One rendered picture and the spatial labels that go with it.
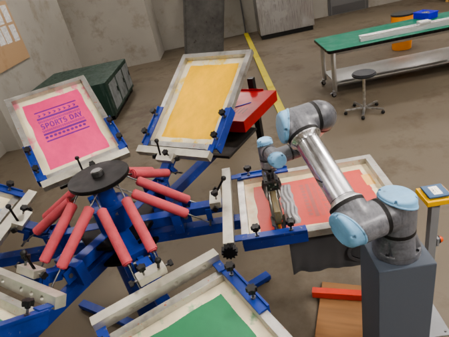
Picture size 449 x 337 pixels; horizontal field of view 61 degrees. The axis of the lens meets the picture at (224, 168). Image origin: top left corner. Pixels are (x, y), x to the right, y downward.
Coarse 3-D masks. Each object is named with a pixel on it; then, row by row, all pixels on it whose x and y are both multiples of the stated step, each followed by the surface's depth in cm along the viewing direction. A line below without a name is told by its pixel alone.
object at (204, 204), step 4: (208, 200) 203; (192, 204) 203; (196, 204) 202; (200, 204) 201; (204, 204) 201; (208, 204) 200; (192, 208) 200; (196, 208) 199; (200, 208) 199; (204, 208) 199; (208, 208) 199; (220, 208) 199; (192, 212) 200; (196, 212) 200; (200, 212) 200; (204, 212) 200; (212, 212) 200; (216, 212) 200
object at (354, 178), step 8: (352, 176) 211; (360, 176) 210; (296, 184) 215; (304, 184) 214; (352, 184) 205; (360, 184) 203; (256, 192) 216; (296, 192) 209; (256, 200) 210; (264, 200) 208; (296, 200) 202
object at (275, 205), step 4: (272, 192) 194; (272, 196) 191; (276, 196) 191; (272, 200) 189; (276, 200) 188; (272, 204) 189; (276, 204) 185; (276, 208) 182; (276, 212) 180; (280, 212) 180; (276, 216) 181; (280, 216) 181; (276, 220) 182; (280, 220) 182; (276, 224) 183
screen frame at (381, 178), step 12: (360, 156) 220; (288, 168) 225; (300, 168) 222; (372, 168) 208; (252, 180) 224; (384, 180) 196; (240, 192) 213; (240, 204) 203; (240, 216) 194; (312, 228) 175; (324, 228) 174
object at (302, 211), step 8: (360, 192) 197; (368, 192) 196; (368, 200) 190; (264, 208) 202; (304, 208) 195; (264, 216) 196; (304, 216) 189; (320, 216) 187; (328, 216) 186; (264, 224) 190; (296, 224) 185; (304, 224) 184
